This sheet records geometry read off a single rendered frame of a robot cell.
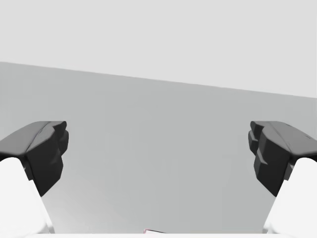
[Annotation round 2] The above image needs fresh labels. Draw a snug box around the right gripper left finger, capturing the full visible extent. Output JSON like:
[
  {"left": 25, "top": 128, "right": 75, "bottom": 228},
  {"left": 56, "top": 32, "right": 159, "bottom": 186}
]
[{"left": 0, "top": 120, "right": 70, "bottom": 235}]

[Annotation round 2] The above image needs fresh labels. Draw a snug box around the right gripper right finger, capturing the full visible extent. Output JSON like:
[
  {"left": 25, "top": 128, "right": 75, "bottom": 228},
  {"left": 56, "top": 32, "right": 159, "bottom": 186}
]
[{"left": 248, "top": 120, "right": 317, "bottom": 235}]

